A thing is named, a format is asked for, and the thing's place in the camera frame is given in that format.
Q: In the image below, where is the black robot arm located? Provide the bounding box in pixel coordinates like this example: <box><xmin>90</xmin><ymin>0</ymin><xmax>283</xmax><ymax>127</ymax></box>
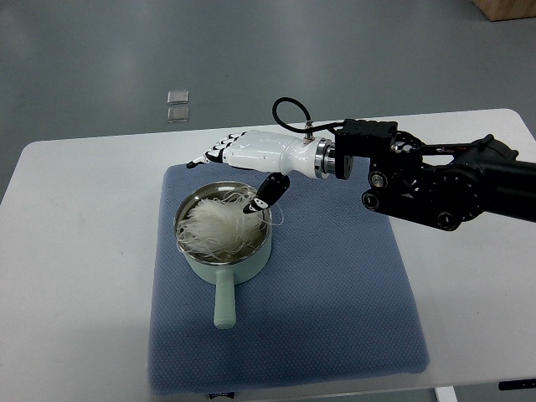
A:
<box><xmin>320</xmin><ymin>119</ymin><xmax>535</xmax><ymax>231</ymax></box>

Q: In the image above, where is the mint green steel pot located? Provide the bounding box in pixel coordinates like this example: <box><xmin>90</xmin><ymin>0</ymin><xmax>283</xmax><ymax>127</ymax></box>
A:
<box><xmin>174</xmin><ymin>181</ymin><xmax>272</xmax><ymax>329</ymax></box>

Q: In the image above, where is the blue quilted mat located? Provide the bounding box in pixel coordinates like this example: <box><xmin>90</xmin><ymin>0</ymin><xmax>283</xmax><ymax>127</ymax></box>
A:
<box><xmin>148</xmin><ymin>160</ymin><xmax>429</xmax><ymax>395</ymax></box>

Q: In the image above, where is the upper metal floor plate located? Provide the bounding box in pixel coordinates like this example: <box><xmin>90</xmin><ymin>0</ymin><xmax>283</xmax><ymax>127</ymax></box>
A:
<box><xmin>167</xmin><ymin>90</ymin><xmax>189</xmax><ymax>105</ymax></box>

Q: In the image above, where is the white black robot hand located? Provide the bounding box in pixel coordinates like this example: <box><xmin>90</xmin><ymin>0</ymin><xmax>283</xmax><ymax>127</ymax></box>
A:
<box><xmin>187</xmin><ymin>131</ymin><xmax>332</xmax><ymax>214</ymax></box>

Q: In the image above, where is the white vermicelli bundle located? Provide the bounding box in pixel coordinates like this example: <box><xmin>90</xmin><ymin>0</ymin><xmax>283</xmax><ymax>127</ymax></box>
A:
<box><xmin>175</xmin><ymin>186</ymin><xmax>274</xmax><ymax>263</ymax></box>

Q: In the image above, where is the metal floor plate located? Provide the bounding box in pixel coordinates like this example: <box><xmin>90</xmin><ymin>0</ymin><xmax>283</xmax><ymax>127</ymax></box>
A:
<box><xmin>167</xmin><ymin>90</ymin><xmax>189</xmax><ymax>105</ymax></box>
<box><xmin>167</xmin><ymin>106</ymin><xmax>189</xmax><ymax>123</ymax></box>

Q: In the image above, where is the lower metal floor plate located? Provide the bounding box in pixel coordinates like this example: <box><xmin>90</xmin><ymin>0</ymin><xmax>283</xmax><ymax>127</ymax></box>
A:
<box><xmin>167</xmin><ymin>106</ymin><xmax>189</xmax><ymax>123</ymax></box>

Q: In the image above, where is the wooden box corner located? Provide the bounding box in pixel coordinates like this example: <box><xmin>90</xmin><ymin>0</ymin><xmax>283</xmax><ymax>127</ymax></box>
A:
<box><xmin>472</xmin><ymin>0</ymin><xmax>535</xmax><ymax>22</ymax></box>

